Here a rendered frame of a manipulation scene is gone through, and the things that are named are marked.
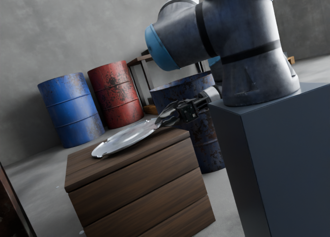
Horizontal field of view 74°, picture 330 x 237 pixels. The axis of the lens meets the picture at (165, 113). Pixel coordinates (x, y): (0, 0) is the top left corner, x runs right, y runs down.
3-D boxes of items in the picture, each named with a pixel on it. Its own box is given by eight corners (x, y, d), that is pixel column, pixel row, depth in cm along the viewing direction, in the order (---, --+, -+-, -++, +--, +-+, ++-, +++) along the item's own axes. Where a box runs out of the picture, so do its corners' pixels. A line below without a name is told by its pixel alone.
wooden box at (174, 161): (172, 183, 113) (151, 121, 107) (216, 220, 78) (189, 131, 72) (96, 223, 99) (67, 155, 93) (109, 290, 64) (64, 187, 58)
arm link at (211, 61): (236, 41, 79) (244, 69, 82) (206, 51, 84) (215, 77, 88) (234, 46, 72) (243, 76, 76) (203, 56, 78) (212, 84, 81)
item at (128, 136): (127, 127, 103) (126, 125, 103) (176, 113, 85) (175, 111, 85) (77, 161, 81) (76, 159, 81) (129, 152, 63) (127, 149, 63)
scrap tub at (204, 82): (212, 138, 157) (194, 74, 149) (261, 148, 120) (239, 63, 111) (163, 164, 141) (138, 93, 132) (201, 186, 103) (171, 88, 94)
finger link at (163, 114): (153, 118, 76) (177, 107, 78) (151, 116, 82) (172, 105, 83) (157, 126, 77) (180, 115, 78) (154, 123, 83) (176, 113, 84)
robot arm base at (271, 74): (270, 83, 55) (261, 44, 53) (319, 84, 40) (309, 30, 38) (214, 102, 54) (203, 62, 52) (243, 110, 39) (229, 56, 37)
